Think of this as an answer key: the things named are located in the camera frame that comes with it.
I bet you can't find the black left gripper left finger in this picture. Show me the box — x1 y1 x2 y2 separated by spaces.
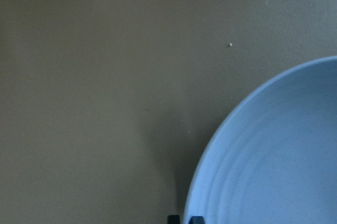
167 215 181 224

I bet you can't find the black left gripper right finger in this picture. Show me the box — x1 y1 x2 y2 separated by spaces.
189 216 205 224

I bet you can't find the blue round plate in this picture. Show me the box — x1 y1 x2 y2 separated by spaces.
183 57 336 223

